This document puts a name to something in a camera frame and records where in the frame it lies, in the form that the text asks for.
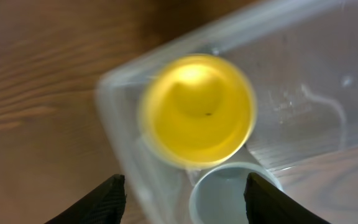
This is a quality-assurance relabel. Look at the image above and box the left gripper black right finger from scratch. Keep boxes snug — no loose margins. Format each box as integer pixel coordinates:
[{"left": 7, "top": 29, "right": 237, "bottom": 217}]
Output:
[{"left": 244, "top": 172, "right": 329, "bottom": 224}]

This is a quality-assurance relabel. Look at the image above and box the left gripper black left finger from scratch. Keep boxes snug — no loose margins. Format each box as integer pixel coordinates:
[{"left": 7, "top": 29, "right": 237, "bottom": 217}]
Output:
[{"left": 47, "top": 174, "right": 126, "bottom": 224}]

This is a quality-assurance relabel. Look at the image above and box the yellow cup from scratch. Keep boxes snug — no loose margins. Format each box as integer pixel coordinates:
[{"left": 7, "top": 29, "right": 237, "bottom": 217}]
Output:
[{"left": 138, "top": 54, "right": 257, "bottom": 169}]

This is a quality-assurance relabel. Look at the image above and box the clear plastic container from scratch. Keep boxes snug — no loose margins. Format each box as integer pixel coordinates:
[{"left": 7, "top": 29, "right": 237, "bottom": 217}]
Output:
[{"left": 97, "top": 0, "right": 358, "bottom": 223}]

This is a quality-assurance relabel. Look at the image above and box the pale grey cup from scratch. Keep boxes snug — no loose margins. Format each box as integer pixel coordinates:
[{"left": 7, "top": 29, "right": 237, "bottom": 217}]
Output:
[{"left": 189, "top": 146, "right": 282, "bottom": 224}]

